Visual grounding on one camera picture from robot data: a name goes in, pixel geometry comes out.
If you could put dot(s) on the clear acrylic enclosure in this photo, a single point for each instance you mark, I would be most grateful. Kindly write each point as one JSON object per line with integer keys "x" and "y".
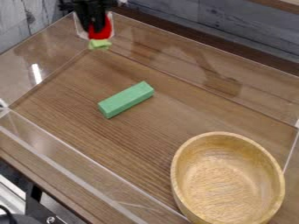
{"x": 106, "y": 166}

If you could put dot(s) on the wooden bowl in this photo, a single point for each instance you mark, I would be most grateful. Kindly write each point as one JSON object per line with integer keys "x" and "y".
{"x": 228, "y": 180}

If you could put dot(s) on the red plush strawberry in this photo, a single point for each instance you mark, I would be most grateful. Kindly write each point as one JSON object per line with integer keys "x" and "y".
{"x": 99, "y": 38}

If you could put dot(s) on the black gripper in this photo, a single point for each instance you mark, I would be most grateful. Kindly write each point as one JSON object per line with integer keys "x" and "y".
{"x": 82, "y": 9}

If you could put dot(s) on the green rectangular block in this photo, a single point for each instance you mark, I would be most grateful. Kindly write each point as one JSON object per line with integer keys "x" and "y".
{"x": 126, "y": 99}

